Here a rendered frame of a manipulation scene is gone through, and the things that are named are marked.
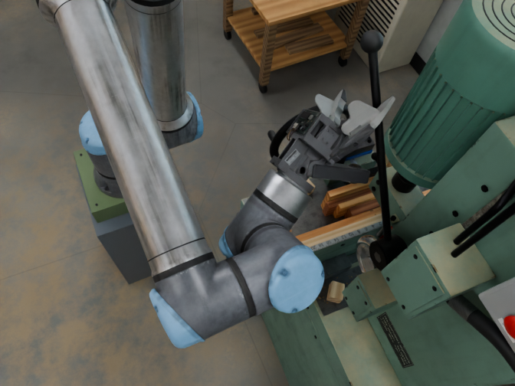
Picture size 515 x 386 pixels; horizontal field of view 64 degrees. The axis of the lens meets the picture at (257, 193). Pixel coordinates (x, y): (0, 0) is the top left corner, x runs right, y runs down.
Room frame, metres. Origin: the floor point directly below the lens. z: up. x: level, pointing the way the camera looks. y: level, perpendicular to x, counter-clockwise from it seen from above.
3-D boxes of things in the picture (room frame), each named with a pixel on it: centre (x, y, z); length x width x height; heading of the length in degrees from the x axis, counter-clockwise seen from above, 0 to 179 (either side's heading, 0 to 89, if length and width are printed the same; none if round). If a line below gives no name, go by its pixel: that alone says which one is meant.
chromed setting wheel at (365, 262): (0.33, -0.27, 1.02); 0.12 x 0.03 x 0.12; 31
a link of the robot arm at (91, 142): (0.66, 0.44, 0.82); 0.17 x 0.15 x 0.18; 125
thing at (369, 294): (0.27, -0.27, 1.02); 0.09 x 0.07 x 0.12; 121
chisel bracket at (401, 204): (0.49, -0.32, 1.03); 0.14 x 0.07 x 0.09; 31
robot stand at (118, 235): (0.66, 0.45, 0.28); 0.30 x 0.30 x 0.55; 33
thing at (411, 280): (0.24, -0.29, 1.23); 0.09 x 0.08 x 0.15; 31
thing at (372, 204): (0.53, -0.31, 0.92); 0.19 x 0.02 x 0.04; 121
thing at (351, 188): (0.56, -0.26, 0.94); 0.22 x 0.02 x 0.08; 121
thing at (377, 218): (0.48, -0.31, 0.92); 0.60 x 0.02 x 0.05; 121
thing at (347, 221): (0.47, -0.26, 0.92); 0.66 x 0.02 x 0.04; 121
